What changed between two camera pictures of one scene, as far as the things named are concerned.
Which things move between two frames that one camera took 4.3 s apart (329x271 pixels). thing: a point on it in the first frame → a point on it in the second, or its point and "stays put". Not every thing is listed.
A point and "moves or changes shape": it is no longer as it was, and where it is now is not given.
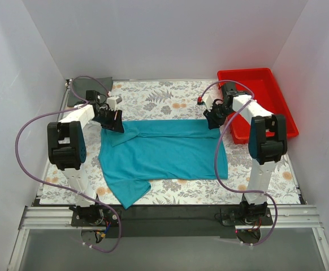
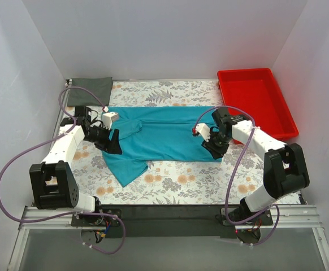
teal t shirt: (177, 149) moves or changes shape
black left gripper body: (108, 116) → (108, 140)
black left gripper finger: (117, 125) → (112, 146)
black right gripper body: (215, 113) → (213, 145)
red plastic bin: (261, 84) stays put
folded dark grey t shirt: (78, 87) stays put
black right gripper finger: (213, 120) → (216, 151)
